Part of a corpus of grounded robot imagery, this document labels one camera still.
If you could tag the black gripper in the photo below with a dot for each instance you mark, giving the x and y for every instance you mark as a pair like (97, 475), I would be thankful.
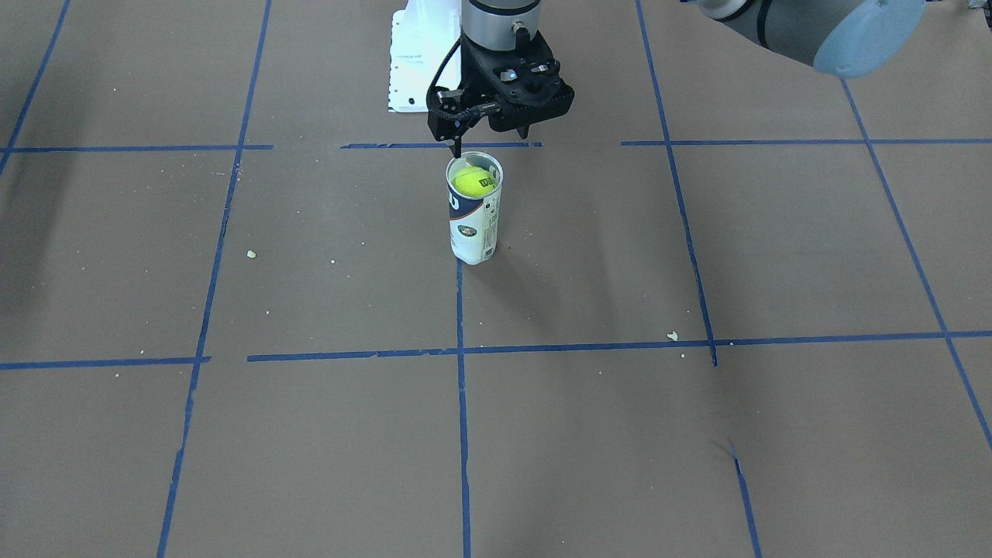
(447, 113)

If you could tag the yellow tennis ball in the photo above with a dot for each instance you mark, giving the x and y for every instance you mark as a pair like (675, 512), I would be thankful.
(474, 182)

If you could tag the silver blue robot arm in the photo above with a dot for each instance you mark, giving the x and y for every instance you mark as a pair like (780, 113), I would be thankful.
(844, 39)

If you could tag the clear tennis ball can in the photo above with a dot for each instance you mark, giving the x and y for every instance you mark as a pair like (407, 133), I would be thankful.
(473, 227)

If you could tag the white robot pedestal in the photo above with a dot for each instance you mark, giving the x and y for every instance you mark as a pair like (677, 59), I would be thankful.
(423, 32)

